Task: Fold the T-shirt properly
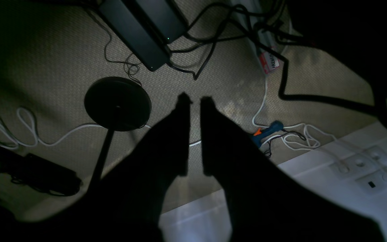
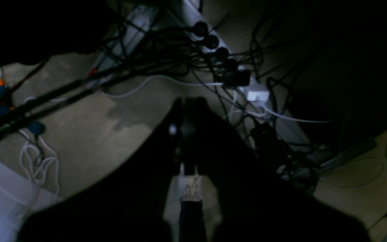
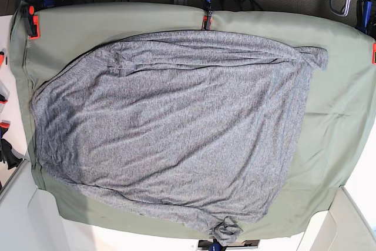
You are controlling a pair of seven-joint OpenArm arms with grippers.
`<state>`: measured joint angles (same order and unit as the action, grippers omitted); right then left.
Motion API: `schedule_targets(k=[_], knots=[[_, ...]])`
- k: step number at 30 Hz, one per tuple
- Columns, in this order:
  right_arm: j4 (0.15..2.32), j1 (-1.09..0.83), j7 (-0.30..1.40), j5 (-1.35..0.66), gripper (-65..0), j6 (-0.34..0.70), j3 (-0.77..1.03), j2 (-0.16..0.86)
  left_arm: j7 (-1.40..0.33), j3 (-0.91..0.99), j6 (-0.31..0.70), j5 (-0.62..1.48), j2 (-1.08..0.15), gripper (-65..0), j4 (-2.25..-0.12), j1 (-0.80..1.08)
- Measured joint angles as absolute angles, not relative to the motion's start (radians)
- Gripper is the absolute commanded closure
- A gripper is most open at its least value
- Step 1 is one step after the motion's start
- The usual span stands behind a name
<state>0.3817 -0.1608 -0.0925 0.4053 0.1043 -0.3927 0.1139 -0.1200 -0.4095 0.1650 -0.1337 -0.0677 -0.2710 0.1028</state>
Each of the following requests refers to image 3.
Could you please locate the orange black clamp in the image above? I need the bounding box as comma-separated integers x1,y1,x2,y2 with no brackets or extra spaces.
209,240,221,251
202,0,213,31
21,4,40,39

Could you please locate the orange black clamp bottom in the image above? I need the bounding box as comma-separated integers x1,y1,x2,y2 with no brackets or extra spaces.
209,240,221,251

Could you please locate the orange black clamp top centre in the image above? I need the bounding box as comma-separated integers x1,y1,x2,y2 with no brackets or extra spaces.
202,0,213,31

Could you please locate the blue clamp top right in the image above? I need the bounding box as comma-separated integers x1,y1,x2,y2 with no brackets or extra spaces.
355,0,372,34

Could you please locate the grey heathered T-shirt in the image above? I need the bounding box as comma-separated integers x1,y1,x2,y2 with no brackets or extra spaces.
30,31,328,245

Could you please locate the green table cloth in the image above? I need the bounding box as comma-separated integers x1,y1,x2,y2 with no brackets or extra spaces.
9,2,375,240

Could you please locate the black tools pile left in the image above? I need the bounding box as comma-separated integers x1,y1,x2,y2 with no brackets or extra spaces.
1,122,22,170

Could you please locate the orange black clamp left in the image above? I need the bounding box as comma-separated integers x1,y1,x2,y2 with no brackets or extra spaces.
21,4,40,39

